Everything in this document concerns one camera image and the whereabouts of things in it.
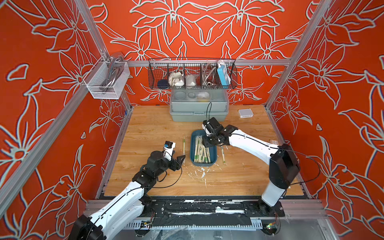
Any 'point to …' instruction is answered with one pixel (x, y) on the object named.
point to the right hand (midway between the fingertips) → (201, 142)
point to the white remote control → (274, 142)
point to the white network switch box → (245, 113)
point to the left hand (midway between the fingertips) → (179, 153)
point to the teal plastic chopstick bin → (213, 151)
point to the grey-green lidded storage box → (190, 105)
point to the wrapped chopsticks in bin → (202, 153)
